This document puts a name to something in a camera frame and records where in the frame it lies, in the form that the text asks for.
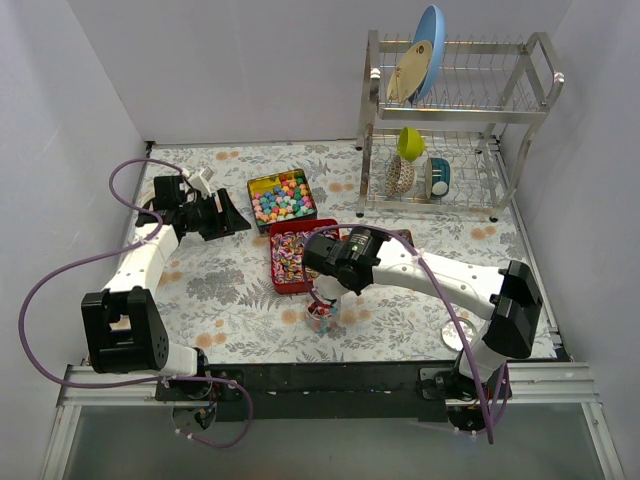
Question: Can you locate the teal white bowl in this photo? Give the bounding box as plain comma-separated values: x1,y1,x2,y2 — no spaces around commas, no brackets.
424,157,452,199

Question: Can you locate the green bowl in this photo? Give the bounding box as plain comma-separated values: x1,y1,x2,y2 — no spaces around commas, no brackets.
397,127,425,162

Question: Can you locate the blue plate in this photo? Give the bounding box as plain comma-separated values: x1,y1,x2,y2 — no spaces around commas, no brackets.
409,4,446,104

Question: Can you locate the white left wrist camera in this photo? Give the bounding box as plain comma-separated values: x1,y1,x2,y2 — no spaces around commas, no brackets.
187,167,213,198

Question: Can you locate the red tin of swirl lollipops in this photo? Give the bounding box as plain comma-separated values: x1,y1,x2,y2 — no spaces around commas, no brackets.
269,219,337,295

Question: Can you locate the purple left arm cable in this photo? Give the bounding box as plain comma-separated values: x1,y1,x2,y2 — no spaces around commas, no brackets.
17,158,255,448

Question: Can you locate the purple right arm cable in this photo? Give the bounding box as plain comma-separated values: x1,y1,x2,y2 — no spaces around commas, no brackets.
299,225,512,445

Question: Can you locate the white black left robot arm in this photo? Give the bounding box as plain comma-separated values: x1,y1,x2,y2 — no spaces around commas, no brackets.
81,168,251,400

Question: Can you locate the cream plate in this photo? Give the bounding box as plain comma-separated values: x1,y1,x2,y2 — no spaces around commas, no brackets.
387,41,432,105

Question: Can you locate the green tin of star candies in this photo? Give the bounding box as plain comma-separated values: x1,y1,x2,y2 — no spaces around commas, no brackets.
247,168,318,235

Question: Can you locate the steel dish rack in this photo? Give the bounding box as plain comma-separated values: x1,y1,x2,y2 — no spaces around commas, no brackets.
356,30,565,222

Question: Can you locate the aluminium frame rail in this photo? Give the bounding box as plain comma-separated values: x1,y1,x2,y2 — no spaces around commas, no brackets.
56,366,176,407

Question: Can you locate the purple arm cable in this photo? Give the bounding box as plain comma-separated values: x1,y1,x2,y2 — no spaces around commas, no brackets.
17,158,255,448
299,225,512,445

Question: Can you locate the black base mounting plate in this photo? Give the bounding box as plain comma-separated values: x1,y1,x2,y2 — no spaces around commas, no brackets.
154,362,514,422

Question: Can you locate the glass jar lid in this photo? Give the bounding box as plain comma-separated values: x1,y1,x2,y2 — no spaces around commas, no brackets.
440,317,477,352

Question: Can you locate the patterned brown bowl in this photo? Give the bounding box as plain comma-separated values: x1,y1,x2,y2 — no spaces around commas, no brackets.
385,155,417,197

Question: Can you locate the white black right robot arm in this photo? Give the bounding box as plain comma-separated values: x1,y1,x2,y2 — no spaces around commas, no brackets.
302,225,543,398

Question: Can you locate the clear glass jar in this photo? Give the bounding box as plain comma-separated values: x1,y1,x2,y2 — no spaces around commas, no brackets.
306,300,341,335

